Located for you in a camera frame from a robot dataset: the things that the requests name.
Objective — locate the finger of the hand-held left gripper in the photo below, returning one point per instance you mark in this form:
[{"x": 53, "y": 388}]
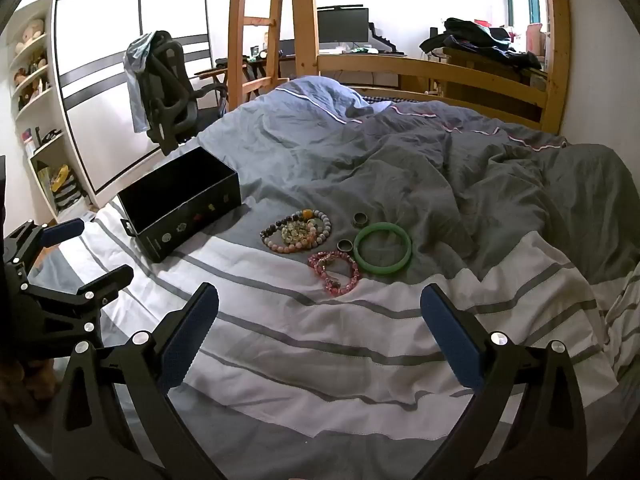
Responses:
[
  {"x": 62, "y": 232},
  {"x": 107, "y": 284}
]

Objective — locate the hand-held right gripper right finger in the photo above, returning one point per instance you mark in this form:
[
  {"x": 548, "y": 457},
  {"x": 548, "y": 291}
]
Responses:
[{"x": 450, "y": 342}]

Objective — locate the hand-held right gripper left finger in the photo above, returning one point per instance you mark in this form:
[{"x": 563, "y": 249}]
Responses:
[{"x": 187, "y": 342}]

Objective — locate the black cardboard box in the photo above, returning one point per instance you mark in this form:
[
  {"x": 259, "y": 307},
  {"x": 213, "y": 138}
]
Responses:
[{"x": 200, "y": 210}]

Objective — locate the green jade bangle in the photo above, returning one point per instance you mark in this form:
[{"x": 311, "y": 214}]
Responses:
[{"x": 382, "y": 227}]

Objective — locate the yellow item on shelf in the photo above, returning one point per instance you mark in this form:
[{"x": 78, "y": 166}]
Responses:
[{"x": 61, "y": 177}]

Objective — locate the white bookshelf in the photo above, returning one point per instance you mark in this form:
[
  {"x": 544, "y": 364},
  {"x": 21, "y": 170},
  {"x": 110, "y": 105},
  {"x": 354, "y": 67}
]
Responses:
[{"x": 55, "y": 145}]

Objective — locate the white grey striped bedsheet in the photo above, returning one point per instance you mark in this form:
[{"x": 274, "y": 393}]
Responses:
[{"x": 320, "y": 350}]

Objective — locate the brown plush toy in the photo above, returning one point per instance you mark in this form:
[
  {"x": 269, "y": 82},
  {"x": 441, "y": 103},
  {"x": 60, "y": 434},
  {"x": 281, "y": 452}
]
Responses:
[{"x": 36, "y": 64}]

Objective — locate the grey blue garment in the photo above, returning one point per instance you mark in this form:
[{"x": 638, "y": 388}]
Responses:
[{"x": 137, "y": 70}]

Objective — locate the white sliding door wardrobe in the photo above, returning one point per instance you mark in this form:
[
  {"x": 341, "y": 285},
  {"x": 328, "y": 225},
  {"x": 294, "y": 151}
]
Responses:
[{"x": 115, "y": 60}]

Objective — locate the black office chair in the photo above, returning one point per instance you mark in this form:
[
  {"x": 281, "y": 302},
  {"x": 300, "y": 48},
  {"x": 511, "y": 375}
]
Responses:
[{"x": 175, "y": 90}]

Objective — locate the grey duvet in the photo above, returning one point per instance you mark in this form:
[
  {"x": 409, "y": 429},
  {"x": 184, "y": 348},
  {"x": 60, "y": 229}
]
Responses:
[{"x": 400, "y": 160}]

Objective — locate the beige plush toy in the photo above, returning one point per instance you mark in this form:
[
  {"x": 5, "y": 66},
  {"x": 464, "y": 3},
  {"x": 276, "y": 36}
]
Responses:
[{"x": 31, "y": 30}]

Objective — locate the wooden ladder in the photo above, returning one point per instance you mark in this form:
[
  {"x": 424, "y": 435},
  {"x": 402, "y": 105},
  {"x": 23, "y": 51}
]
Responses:
[{"x": 250, "y": 25}]

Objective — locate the pile of dark clothes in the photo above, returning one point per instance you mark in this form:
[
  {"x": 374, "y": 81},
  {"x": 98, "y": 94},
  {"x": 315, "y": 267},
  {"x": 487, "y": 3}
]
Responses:
[{"x": 480, "y": 40}]

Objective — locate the black computer monitor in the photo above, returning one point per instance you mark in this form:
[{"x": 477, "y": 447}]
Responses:
[{"x": 343, "y": 25}]

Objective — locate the wooden bed frame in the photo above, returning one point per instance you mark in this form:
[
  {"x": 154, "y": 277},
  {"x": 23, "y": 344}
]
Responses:
[{"x": 305, "y": 20}]

